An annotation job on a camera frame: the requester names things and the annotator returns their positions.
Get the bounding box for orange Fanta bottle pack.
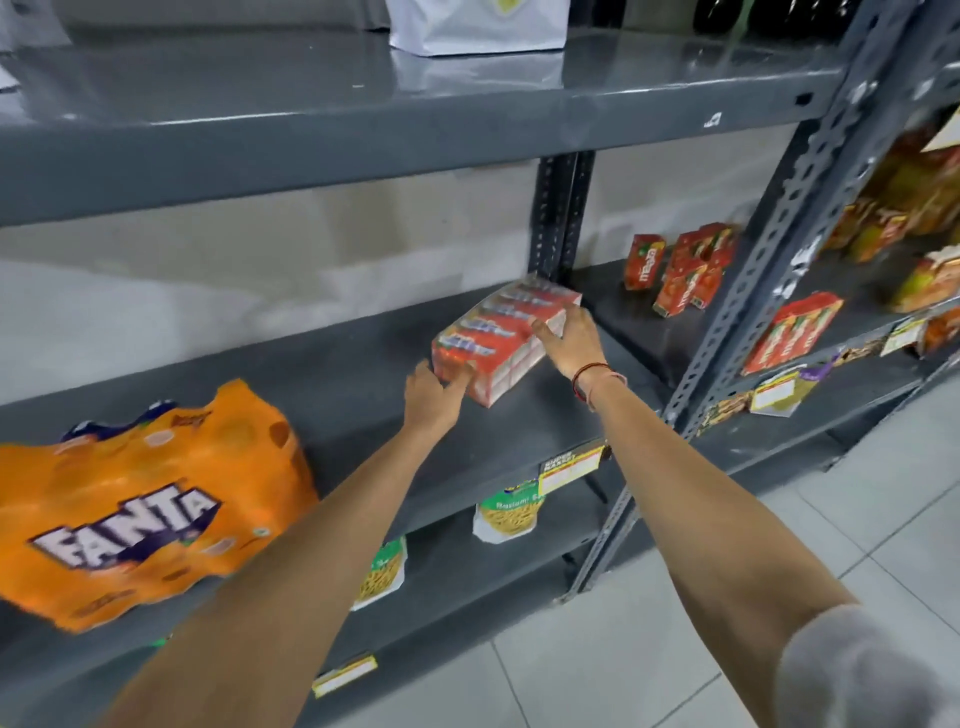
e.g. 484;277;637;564
0;378;320;635

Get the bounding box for red three-carton pack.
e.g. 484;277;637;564
740;292;845;376

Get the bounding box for grey metal side rack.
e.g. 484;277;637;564
569;0;960;481

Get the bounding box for row of dark bottles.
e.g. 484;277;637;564
693;0;864;37

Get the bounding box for person's right forearm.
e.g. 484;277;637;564
588;374;860;728

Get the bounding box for grey metal shelving rack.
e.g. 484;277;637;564
0;0;931;728

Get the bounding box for orange wrapped carton pack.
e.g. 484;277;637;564
892;247;960;314

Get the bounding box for green snack packet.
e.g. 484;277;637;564
352;536;409;610
752;358;838;418
473;481;545;545

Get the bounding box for person's left forearm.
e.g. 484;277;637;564
97;427;451;728

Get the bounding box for dark gold snack packets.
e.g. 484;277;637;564
697;389;754;436

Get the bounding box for row of orange green cartons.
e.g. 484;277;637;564
821;127;960;264

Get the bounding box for person's right white sleeve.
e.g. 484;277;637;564
774;603;960;728

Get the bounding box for red Maaza carton multipack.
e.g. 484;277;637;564
431;275;584;409

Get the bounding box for person's left hand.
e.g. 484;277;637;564
403;359;475;444

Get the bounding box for small yellow price label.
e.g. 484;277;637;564
311;654;379;699
920;104;960;154
538;442;607;496
749;371;800;415
881;314;930;358

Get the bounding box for red thread wristband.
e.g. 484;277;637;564
571;362;630;412

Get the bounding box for person's right hand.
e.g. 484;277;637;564
530;303;613;391

